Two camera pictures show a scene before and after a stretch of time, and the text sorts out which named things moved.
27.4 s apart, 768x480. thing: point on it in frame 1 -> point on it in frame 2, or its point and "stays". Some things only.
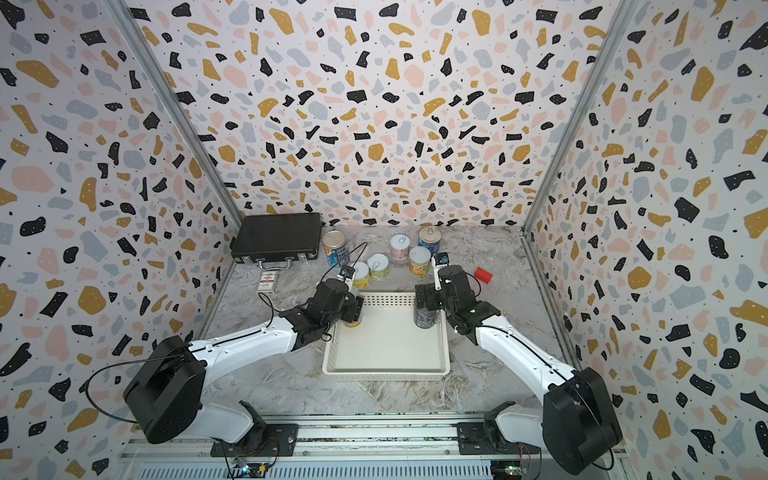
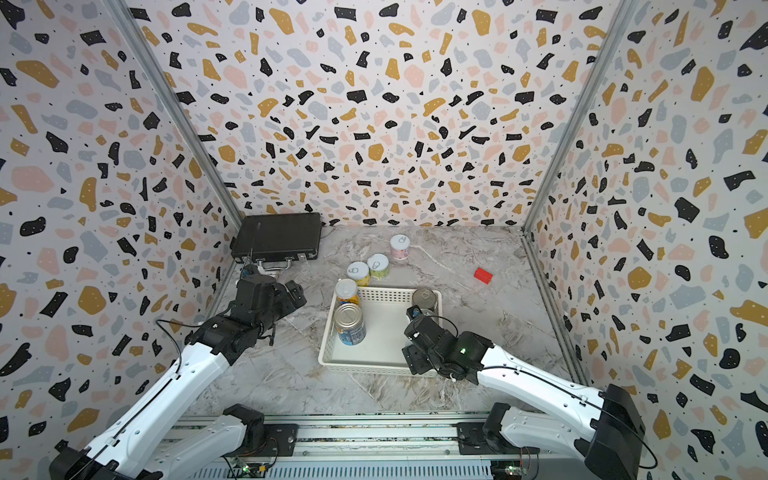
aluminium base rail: [355, 449] stays
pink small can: [399, 247] stays
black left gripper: [354, 308] -> [287, 303]
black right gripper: [429, 291] -> [411, 358]
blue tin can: [336, 248] -> [349, 324]
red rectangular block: [483, 275] stays
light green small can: [378, 265] stays
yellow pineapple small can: [361, 277] stays
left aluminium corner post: [127, 16] stays
